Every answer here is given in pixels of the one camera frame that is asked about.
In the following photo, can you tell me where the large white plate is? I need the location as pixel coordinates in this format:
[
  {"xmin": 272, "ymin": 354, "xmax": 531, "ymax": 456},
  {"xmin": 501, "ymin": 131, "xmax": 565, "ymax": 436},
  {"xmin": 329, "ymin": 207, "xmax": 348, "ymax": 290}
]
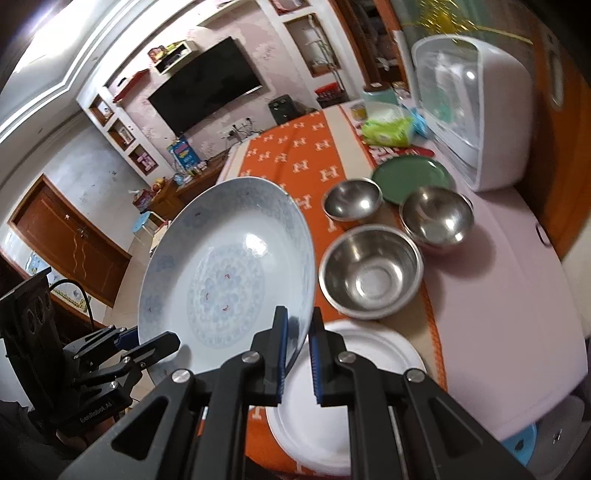
[{"xmin": 266, "ymin": 319, "xmax": 425, "ymax": 477}]

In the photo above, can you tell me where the blue patterned porcelain plate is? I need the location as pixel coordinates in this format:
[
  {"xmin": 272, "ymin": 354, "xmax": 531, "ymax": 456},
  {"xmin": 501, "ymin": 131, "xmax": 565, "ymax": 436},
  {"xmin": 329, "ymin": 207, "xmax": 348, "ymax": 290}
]
[{"xmin": 137, "ymin": 177, "xmax": 317, "ymax": 384}]

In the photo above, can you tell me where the large steel bowl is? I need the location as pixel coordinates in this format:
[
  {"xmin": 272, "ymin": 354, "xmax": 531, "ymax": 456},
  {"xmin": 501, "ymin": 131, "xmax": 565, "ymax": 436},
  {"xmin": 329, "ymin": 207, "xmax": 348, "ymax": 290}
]
[{"xmin": 318, "ymin": 224, "xmax": 424, "ymax": 320}]

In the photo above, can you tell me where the orange H-pattern blanket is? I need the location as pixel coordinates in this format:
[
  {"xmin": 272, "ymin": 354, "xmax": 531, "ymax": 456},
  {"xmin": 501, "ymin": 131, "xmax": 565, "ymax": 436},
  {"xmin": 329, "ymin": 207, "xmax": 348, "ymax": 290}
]
[{"xmin": 216, "ymin": 109, "xmax": 449, "ymax": 476}]

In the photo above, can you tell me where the light blue stool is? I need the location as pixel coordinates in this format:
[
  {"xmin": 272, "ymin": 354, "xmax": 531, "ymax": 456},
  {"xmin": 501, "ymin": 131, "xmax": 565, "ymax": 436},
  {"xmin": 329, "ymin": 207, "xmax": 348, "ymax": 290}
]
[{"xmin": 131, "ymin": 210, "xmax": 166, "ymax": 239}]

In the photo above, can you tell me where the wooden TV cabinet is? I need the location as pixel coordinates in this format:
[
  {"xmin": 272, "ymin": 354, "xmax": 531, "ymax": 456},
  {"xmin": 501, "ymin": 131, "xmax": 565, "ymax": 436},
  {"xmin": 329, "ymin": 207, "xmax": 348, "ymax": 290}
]
[{"xmin": 146, "ymin": 152, "xmax": 228, "ymax": 220}]

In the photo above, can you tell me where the medium steel bowl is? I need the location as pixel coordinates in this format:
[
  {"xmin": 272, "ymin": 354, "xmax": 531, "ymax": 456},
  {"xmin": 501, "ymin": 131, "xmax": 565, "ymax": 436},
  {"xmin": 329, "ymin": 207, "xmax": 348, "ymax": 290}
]
[{"xmin": 322, "ymin": 178, "xmax": 384, "ymax": 227}]

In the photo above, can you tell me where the small steel bowl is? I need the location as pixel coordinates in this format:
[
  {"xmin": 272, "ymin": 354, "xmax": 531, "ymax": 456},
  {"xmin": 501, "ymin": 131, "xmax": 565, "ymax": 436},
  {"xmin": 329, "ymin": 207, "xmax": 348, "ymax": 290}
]
[{"xmin": 399, "ymin": 186, "xmax": 475, "ymax": 254}]

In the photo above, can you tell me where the blue poster board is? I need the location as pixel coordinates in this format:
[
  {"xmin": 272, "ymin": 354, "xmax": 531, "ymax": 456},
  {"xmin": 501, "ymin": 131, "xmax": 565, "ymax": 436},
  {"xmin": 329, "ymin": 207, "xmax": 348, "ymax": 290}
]
[{"xmin": 167, "ymin": 136, "xmax": 201, "ymax": 172}]

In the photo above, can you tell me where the green plate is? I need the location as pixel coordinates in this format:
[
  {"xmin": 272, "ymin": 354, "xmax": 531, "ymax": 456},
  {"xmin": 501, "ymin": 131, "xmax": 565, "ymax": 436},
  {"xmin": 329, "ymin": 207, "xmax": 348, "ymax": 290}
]
[{"xmin": 372, "ymin": 155, "xmax": 455, "ymax": 205}]

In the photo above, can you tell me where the green tissue pack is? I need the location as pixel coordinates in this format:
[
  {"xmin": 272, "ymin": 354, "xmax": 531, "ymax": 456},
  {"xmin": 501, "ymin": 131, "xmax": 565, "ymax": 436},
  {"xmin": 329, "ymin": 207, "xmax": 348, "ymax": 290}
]
[{"xmin": 362, "ymin": 117, "xmax": 415, "ymax": 148}]

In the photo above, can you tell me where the red basket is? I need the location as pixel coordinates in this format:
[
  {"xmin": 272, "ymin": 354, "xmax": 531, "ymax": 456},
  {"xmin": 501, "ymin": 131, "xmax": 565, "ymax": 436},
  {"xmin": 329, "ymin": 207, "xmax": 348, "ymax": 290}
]
[{"xmin": 315, "ymin": 82, "xmax": 344, "ymax": 101}]

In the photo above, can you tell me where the mint green canister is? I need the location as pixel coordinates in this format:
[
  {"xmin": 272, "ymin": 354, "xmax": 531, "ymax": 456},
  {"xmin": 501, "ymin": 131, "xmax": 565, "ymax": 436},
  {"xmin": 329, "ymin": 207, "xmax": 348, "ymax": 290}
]
[{"xmin": 363, "ymin": 82, "xmax": 399, "ymax": 105}]

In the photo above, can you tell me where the black television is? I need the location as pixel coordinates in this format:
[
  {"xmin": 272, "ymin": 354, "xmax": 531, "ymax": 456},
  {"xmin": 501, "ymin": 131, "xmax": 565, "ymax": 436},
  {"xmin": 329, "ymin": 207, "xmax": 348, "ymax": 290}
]
[{"xmin": 148, "ymin": 37, "xmax": 263, "ymax": 136}]

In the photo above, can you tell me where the white dish cabinet box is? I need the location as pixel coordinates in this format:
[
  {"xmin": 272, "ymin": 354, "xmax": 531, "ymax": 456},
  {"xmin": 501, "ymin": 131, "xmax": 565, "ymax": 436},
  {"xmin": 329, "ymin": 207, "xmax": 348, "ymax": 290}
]
[{"xmin": 412, "ymin": 35, "xmax": 534, "ymax": 192}]

